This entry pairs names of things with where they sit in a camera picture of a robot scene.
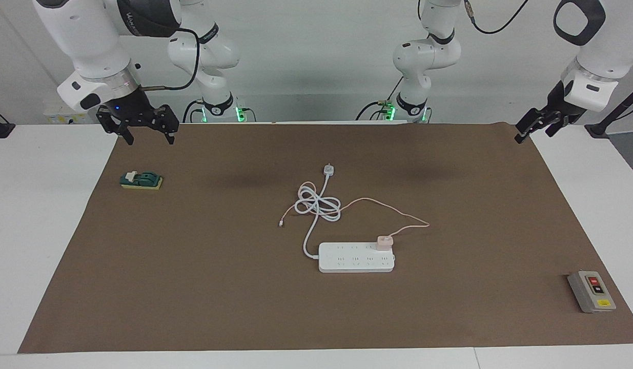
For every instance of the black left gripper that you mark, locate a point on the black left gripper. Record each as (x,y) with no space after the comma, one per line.
(558,110)

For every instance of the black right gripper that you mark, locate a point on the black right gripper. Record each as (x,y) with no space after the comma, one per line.
(131,110)

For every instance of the pink charger plug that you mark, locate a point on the pink charger plug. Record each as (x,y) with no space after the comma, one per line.
(385,243)

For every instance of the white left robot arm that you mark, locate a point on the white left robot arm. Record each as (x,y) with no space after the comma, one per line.
(603,56)

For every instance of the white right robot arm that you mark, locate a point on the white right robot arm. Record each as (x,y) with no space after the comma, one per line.
(85,41)

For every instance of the white power strip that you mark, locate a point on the white power strip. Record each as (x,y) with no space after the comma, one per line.
(347,261)

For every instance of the white box with yellow label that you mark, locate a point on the white box with yellow label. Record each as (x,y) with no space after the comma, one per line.
(60,118)

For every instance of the grey on-off button box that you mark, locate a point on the grey on-off button box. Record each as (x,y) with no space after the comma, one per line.
(585,297)

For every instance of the brown table mat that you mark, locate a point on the brown table mat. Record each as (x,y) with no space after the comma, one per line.
(244,307)

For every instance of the green knife switch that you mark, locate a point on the green knife switch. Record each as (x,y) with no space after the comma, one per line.
(144,179)

